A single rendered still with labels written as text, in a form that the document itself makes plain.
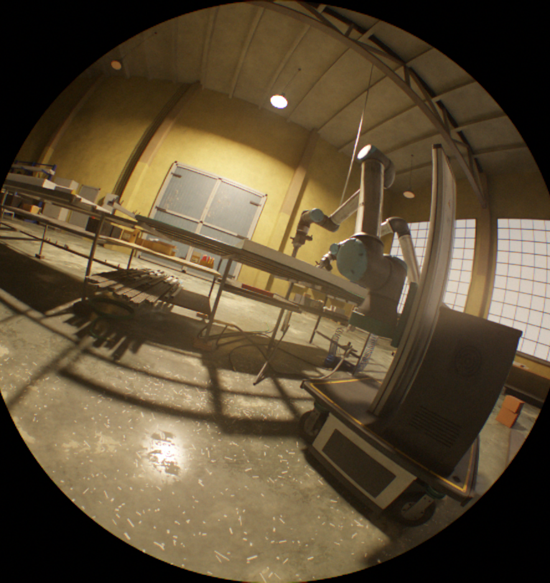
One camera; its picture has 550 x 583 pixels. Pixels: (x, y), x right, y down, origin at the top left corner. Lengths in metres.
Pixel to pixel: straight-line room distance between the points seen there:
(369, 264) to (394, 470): 0.75
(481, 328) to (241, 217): 7.89
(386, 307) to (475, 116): 8.85
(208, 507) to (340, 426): 0.58
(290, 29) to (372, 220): 7.97
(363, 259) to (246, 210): 7.59
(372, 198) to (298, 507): 1.24
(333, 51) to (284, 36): 1.66
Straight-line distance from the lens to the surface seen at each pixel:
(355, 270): 0.73
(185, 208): 8.08
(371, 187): 0.96
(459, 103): 8.99
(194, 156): 8.94
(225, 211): 8.05
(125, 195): 8.48
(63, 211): 10.01
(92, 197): 9.66
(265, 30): 8.72
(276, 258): 1.39
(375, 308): 0.85
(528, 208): 10.21
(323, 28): 5.91
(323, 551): 0.85
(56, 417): 0.99
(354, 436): 0.87
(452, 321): 0.79
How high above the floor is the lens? 0.72
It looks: 2 degrees down
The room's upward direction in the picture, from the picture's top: 19 degrees clockwise
